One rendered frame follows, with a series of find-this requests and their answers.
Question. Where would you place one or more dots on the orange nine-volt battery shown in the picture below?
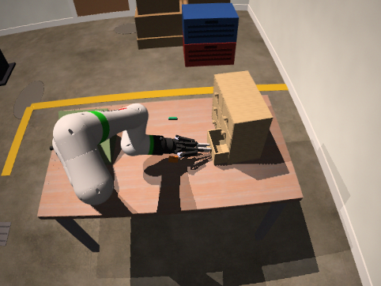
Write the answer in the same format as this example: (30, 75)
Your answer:
(173, 159)

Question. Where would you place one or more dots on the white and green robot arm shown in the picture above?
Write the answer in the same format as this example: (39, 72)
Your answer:
(80, 133)

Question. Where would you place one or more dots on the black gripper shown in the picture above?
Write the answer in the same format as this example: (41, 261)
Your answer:
(183, 146)

